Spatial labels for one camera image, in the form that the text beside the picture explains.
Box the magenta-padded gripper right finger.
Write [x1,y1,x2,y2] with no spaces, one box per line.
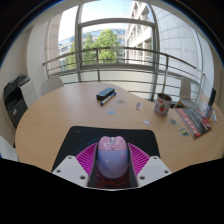
[127,143,173,188]

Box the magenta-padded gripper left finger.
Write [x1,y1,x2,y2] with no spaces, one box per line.
[51,143,98,188]

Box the pink and lilac computer mouse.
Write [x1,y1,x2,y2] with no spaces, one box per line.
[96,134,129,179]

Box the black mouse pad, swirl print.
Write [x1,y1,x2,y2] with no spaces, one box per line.
[51,125,161,190]

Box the red and black magazine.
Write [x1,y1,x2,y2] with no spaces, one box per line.
[175,107,213,139]

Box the blue and white marker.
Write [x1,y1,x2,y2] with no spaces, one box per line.
[99,91,117,107]

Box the black whiteboard eraser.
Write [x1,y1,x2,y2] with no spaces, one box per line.
[95,87,116,102]

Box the white chair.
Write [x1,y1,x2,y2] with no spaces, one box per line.
[179,77,193,100]
[40,76,65,98]
[0,134,19,162]

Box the black and white office printer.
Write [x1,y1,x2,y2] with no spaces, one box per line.
[2,73,38,129]

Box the black upright cylinder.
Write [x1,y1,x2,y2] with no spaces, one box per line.
[207,87,217,108]

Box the metal balcony railing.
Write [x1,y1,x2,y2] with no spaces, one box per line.
[42,46,206,101]

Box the green tree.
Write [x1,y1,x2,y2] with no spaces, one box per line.
[64,28,122,70]

